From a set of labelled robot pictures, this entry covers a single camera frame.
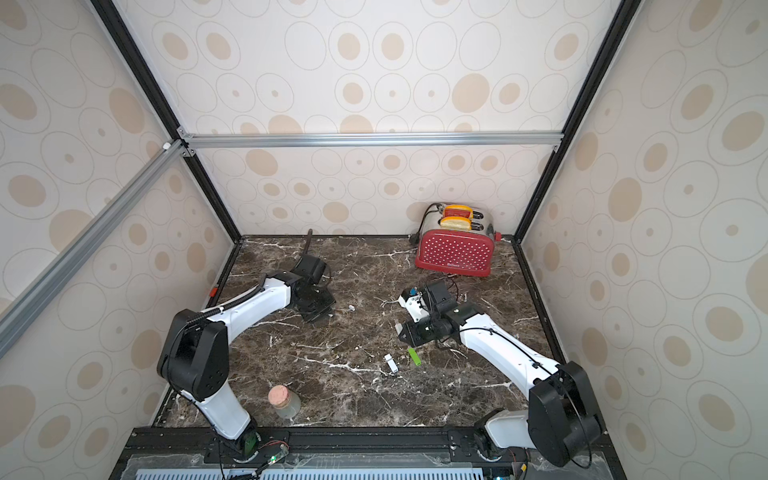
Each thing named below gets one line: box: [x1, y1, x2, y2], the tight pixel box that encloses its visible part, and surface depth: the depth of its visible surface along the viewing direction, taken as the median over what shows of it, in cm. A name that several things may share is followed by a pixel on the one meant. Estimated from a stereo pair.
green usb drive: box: [407, 347, 422, 366], surface depth 91 cm
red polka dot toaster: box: [415, 203, 502, 277], surface depth 101 cm
